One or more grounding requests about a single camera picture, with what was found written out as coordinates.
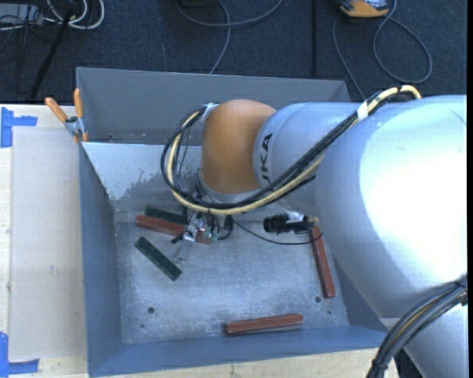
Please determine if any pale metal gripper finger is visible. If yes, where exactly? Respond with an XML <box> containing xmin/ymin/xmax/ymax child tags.
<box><xmin>173</xmin><ymin>231</ymin><xmax>195</xmax><ymax>262</ymax></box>

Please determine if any dark green flat block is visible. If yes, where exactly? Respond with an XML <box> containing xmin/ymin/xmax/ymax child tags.
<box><xmin>134</xmin><ymin>235</ymin><xmax>183</xmax><ymax>283</ymax></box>
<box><xmin>144</xmin><ymin>206</ymin><xmax>189</xmax><ymax>225</ymax></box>

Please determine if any red-brown flat block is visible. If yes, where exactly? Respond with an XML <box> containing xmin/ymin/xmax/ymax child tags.
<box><xmin>135</xmin><ymin>214</ymin><xmax>213</xmax><ymax>246</ymax></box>
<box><xmin>225</xmin><ymin>313</ymin><xmax>305</xmax><ymax>336</ymax></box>
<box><xmin>308</xmin><ymin>225</ymin><xmax>337</xmax><ymax>300</ymax></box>

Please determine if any grey metal bin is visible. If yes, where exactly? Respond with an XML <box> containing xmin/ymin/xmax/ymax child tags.
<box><xmin>75</xmin><ymin>66</ymin><xmax>390</xmax><ymax>378</ymax></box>

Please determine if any pale flat board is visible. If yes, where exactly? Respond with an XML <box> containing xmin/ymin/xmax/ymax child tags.
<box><xmin>8</xmin><ymin>125</ymin><xmax>88</xmax><ymax>362</ymax></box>

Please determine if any black cylinder on white bracket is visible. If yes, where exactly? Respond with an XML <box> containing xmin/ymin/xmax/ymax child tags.
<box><xmin>263</xmin><ymin>210</ymin><xmax>320</xmax><ymax>236</ymax></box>

